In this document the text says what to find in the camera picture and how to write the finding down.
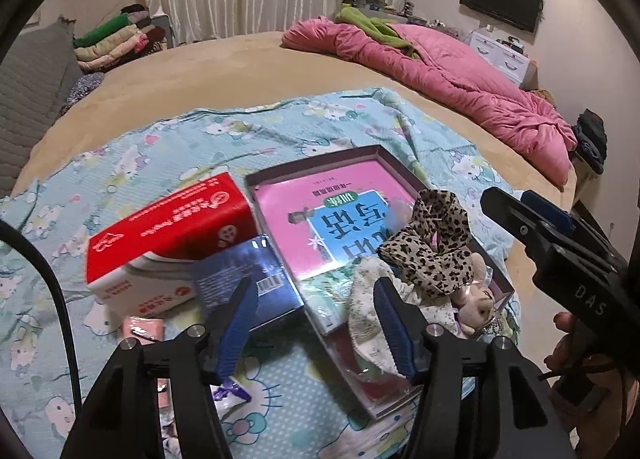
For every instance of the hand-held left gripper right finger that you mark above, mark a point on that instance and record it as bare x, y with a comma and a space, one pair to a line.
397, 339

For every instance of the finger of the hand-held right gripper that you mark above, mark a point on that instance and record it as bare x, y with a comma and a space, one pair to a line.
515, 219
550, 211

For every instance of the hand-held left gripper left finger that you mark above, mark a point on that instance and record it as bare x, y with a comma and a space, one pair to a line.
235, 334

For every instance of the white floral scrunchie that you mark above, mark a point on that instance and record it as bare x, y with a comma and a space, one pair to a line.
362, 324

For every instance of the green white tissue pack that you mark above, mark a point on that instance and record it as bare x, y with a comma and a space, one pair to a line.
327, 301

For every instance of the plush bear silver crown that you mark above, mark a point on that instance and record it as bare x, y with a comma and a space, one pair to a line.
477, 309

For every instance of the leopard print scrunchie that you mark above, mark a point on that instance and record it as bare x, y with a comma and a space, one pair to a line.
430, 249

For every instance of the pink item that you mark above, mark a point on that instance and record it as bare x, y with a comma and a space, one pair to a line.
145, 329

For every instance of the dark shallow box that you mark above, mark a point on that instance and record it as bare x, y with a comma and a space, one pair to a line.
310, 170

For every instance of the person's right hand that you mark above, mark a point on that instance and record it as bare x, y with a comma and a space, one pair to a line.
564, 324

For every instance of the dark blue box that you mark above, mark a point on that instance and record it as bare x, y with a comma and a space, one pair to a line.
277, 289

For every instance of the pile of dark clothes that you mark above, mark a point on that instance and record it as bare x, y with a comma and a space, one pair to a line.
592, 139

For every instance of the pink book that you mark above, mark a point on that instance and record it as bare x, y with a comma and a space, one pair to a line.
290, 219

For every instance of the red tissue box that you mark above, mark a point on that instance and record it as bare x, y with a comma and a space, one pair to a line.
165, 224

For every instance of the pink quilt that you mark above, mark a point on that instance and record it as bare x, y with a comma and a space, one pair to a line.
475, 89

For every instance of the white drawer cabinet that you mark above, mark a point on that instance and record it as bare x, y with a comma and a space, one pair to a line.
500, 56

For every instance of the light blue cartoon printed blanket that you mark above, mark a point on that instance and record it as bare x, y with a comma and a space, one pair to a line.
150, 149

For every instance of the green cloth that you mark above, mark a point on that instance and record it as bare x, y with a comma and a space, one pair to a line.
370, 24

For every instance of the beige bed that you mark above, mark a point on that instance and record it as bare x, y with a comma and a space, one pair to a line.
225, 69

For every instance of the cluttered dressing table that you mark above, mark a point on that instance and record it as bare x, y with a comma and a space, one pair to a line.
360, 1

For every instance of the dark floral cloth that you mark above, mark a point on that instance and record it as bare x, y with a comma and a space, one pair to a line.
85, 89

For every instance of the stack of folded clothes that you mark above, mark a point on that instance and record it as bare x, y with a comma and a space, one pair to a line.
115, 39

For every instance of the grey quilted headboard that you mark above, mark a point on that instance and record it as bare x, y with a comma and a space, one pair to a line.
30, 89

